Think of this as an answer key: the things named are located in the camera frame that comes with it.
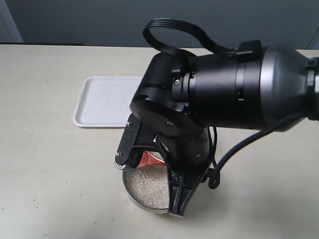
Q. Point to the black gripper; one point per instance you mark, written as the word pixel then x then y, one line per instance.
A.
pixel 188 159

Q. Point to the brown wooden spoon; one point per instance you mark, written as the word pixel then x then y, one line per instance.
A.
pixel 150 158

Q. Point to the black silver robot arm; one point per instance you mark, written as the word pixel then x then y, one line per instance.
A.
pixel 207 108

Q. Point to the large steel rice bowl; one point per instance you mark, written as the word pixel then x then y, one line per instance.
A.
pixel 129 189

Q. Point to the white rectangular plastic tray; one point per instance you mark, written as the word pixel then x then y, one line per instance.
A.
pixel 104 101

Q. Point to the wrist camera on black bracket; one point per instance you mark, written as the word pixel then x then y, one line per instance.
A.
pixel 137 139

